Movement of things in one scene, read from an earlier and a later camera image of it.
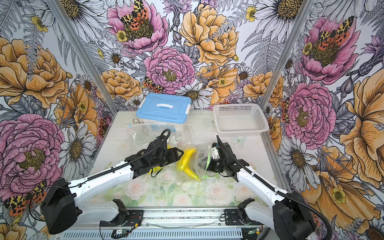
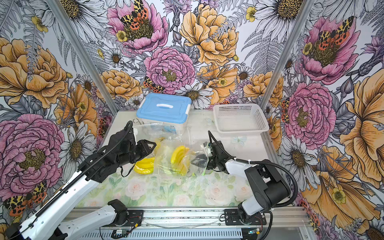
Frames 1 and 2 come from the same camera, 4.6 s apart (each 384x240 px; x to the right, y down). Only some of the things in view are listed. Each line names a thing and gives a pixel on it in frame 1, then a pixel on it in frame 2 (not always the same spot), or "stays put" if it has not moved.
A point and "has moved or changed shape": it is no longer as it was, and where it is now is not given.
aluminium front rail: x=176 y=223 stays put
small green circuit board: x=118 y=233 stays put
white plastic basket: x=239 y=119 stays put
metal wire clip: x=137 y=121 stays put
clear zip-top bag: x=181 y=137 has moved or changed shape
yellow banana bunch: x=183 y=161 has moved or changed shape
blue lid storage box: x=161 y=107 stays put
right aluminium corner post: x=286 y=53 stays put
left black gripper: x=173 y=154 → x=145 y=150
